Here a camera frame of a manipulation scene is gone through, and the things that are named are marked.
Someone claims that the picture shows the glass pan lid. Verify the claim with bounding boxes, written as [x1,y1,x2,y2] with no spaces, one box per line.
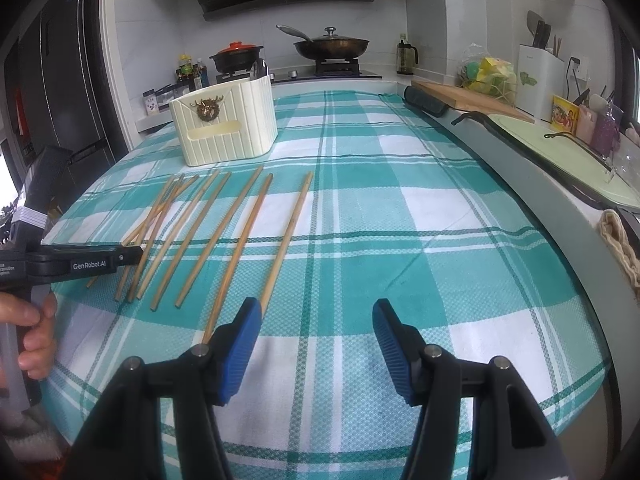
[294,26,370,45]

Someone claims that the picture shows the dark frying pan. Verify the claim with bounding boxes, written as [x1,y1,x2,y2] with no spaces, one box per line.
[276,24,371,61]

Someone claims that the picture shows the black gas stove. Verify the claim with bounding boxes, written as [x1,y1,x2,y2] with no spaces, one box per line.
[215,57,383,84]

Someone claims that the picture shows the beige knitted cloth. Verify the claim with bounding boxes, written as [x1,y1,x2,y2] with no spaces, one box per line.
[599,208,640,302]

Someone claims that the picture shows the wooden cutting board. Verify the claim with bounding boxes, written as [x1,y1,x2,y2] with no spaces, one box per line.
[412,80,536,124]

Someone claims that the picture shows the plastic bag yellow green contents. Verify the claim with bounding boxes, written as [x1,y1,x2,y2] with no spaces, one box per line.
[457,42,518,105]

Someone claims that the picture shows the black clay pot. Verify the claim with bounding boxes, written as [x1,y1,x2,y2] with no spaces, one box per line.
[209,46,265,75]

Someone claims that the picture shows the cream ribbed utensil holder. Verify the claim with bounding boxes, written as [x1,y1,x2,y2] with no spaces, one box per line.
[168,74,279,167]

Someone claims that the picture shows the purple bottle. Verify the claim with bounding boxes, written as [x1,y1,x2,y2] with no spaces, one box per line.
[594,104,622,159]

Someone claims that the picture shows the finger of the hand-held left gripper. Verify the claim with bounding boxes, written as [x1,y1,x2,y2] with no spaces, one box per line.
[109,244,146,275]

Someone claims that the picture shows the glass kettle black frame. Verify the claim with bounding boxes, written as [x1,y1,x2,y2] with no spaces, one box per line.
[397,34,419,76]

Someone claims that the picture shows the black padded roll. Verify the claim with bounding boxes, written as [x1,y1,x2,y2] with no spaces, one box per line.
[403,85,449,119]

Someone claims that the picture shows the grey spatula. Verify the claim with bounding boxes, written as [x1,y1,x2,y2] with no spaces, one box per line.
[526,10,545,48]

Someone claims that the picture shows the teal white plaid tablecloth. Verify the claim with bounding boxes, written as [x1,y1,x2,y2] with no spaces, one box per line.
[42,90,613,480]

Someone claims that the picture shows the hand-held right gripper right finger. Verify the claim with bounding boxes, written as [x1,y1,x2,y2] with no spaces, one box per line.
[372,298,571,480]

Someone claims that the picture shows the person's left hand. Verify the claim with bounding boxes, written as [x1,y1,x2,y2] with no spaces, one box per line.
[0,291,59,381]

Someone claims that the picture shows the pale green tray black rim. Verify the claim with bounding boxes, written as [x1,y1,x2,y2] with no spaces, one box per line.
[451,110,640,212]

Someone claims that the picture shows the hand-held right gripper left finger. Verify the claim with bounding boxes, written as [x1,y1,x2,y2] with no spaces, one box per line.
[65,297,263,480]

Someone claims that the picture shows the black refrigerator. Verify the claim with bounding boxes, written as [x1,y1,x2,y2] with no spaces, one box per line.
[0,0,128,213]

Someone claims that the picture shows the white knife holder box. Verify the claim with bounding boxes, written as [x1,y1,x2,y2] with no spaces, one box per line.
[516,43,567,122]

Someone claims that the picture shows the colourful printed box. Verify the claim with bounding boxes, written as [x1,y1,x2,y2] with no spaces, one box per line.
[551,94,581,134]

